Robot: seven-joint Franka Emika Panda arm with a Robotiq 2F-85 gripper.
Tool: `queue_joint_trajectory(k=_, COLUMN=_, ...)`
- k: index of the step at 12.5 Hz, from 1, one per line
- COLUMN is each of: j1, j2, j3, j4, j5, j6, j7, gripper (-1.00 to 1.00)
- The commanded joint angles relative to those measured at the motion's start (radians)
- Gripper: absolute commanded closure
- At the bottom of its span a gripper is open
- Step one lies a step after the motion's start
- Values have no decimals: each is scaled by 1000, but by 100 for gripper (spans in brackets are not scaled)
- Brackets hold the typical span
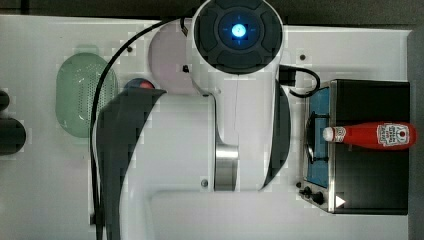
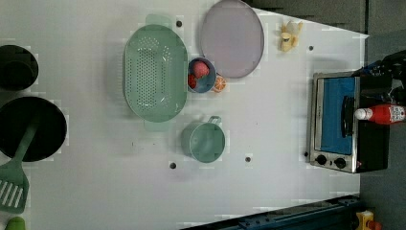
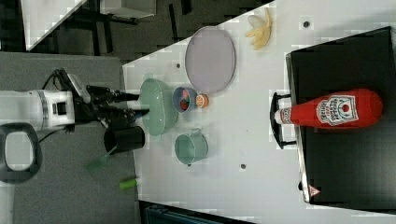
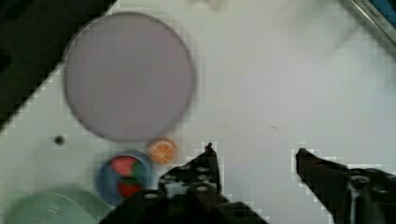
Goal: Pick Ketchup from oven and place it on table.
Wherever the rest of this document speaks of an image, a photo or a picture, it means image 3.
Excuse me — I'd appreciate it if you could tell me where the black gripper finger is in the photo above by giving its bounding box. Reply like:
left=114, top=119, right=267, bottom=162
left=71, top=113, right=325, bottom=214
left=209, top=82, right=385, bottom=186
left=112, top=108, right=149, bottom=124
left=113, top=91, right=139, bottom=103

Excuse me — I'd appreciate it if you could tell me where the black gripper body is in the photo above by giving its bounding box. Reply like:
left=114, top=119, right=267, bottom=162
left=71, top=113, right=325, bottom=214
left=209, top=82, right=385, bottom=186
left=73, top=85, right=120, bottom=127

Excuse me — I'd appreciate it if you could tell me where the red plush ketchup bottle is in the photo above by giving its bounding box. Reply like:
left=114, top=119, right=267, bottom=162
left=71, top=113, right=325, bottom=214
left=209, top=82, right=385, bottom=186
left=274, top=89, right=384, bottom=130

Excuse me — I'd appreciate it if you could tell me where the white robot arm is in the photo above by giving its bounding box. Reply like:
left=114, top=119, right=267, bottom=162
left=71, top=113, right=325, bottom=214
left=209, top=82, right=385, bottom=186
left=1, top=85, right=148, bottom=133

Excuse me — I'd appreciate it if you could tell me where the black toaster oven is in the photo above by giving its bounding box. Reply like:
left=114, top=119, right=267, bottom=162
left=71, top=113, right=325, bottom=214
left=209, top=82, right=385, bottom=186
left=270, top=27, right=395, bottom=214

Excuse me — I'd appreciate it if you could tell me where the black cylindrical container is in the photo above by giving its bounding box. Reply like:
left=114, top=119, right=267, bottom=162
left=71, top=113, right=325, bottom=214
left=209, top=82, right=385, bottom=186
left=104, top=126, right=146, bottom=155

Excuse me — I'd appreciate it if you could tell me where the green colander basket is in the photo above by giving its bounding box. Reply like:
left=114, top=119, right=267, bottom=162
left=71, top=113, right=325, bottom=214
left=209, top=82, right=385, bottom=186
left=140, top=78, right=178, bottom=136

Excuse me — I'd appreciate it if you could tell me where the green spatula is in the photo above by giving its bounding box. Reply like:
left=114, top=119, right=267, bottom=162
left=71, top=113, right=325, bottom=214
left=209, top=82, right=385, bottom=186
left=85, top=147, right=116, bottom=172

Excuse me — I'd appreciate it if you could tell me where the green cylindrical toy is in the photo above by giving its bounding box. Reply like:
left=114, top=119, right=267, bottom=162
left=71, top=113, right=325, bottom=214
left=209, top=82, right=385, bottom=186
left=119, top=178, right=138, bottom=190

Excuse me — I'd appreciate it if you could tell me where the orange slice toy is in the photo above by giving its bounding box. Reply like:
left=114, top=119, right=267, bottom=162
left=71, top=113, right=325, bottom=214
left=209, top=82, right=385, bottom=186
left=195, top=94, right=209, bottom=108

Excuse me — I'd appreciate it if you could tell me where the lavender oval plate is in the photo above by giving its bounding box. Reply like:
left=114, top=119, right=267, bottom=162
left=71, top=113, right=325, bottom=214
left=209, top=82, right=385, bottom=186
left=185, top=26, right=235, bottom=94

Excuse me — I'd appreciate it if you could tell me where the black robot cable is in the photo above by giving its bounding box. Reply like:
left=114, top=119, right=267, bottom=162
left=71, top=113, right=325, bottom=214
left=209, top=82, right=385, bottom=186
left=41, top=68, right=71, bottom=91

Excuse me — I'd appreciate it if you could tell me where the green cup with handle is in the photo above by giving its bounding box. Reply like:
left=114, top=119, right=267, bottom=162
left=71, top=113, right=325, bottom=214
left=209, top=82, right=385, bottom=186
left=175, top=128, right=208, bottom=165

